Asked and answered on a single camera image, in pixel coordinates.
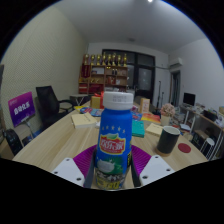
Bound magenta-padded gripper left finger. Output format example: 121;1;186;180
51;144;98;189

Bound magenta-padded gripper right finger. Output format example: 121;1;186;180
129;144;176;188

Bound blue white-capped drink bottle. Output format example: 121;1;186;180
94;91;134;191

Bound black mug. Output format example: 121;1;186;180
155;125;181;158

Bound flat round red coaster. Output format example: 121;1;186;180
177;142;192;154

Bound beige notebook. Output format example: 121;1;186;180
70;112;98;130
145;122;164;137

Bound teal book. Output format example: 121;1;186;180
131;119;146;139

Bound orange book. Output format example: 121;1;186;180
141;112;162;124

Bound blue red printed booklet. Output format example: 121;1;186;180
131;111;143;122

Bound white round stool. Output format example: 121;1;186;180
199;137;216;158

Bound pink potted flowers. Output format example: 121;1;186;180
159;102;176;127

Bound black backpack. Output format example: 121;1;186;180
3;128;24;157

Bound blue printed leaflet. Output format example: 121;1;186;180
79;106;104;118

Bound small tan upright box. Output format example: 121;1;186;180
139;97;151;114

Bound wooden side desk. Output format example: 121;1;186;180
179;104;224;158

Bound black office chair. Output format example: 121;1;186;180
35;85;74;129

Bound yellow red-ribboned gift box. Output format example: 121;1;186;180
90;92;105;110

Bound small white table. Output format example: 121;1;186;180
69;93;89;106

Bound black computer monitor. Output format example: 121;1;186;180
182;92;197;107

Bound purple sign board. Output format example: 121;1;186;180
7;91;36;128

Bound wooden shelf unit with trophies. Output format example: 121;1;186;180
78;52;129;95

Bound white air conditioner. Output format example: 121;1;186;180
168;57;184;68

